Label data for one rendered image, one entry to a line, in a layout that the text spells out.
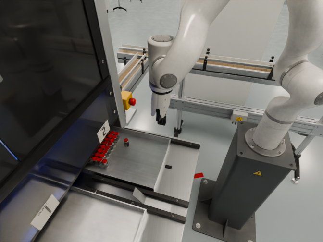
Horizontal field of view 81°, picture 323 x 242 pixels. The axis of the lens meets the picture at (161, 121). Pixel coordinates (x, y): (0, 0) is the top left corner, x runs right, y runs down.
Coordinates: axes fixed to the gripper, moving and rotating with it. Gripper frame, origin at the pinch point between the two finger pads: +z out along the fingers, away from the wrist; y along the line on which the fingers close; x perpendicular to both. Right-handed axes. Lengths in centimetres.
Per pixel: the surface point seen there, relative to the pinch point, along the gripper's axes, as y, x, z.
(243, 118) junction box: -80, 48, 57
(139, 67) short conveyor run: -65, -36, 15
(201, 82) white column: -144, 5, 68
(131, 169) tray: 12.9, -9.7, 20.4
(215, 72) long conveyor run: -83, 17, 20
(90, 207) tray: 32.0, -18.1, 20.4
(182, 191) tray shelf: 16.2, 13.6, 20.5
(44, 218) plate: 42.3, -23.1, 7.7
